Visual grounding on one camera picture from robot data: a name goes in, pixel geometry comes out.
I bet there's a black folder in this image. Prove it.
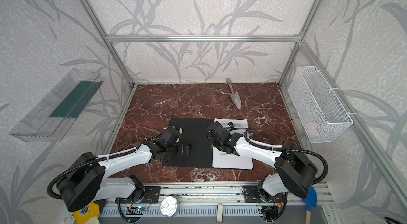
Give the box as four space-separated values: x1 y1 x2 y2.
163 118 215 168

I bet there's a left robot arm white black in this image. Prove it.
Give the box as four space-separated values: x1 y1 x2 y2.
47 127 191 212

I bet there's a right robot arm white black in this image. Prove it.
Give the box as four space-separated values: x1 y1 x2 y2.
207 121 328 200

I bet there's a metal garden trowel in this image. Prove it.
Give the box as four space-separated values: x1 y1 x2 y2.
226 78 242 110

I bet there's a round metal can lid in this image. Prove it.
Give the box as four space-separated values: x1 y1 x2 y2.
160 196 180 217

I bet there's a green circuit board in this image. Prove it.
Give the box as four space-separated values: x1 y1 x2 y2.
126 206 149 216

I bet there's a pink object in basket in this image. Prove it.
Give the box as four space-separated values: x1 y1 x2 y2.
305 121 319 139

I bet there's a yellow black work glove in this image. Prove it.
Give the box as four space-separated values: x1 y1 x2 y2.
73 202 100 224

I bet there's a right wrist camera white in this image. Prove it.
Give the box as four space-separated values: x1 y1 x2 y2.
226 122 236 130

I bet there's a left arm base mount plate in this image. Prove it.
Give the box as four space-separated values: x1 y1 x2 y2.
132 186 161 204

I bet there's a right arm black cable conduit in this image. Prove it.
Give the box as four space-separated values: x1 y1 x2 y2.
231 127 329 185

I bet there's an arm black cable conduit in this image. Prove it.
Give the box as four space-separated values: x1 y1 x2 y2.
231 127 329 185
47 113 176 200

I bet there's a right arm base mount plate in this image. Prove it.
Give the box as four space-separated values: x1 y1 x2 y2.
242 185 284 205

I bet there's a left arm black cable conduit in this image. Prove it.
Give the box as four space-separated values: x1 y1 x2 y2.
47 113 176 200

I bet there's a white wire mesh basket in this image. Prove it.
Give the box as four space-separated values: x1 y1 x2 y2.
288 66 353 143

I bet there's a blue shovel wooden handle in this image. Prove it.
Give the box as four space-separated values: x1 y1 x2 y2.
302 187 318 224

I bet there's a clear plastic wall tray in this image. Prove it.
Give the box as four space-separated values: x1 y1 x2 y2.
10 69 103 142

